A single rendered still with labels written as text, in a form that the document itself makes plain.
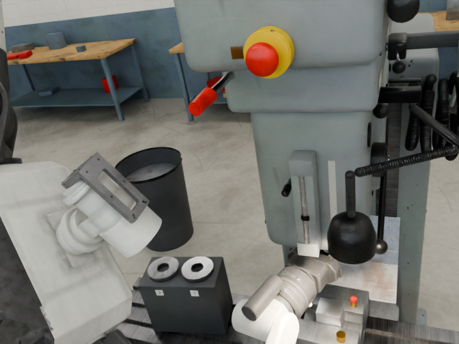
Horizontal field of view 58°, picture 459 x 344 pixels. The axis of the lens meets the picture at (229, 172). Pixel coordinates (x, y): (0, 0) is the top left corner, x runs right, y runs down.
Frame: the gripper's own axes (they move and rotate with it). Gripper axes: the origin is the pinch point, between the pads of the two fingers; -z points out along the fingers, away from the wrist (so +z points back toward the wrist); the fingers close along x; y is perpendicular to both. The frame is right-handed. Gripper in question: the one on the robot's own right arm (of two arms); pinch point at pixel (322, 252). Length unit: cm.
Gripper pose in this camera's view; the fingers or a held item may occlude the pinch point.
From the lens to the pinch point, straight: 99.1
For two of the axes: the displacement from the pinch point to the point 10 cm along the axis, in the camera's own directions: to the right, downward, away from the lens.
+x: -7.8, -2.0, 6.0
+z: -6.1, 4.7, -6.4
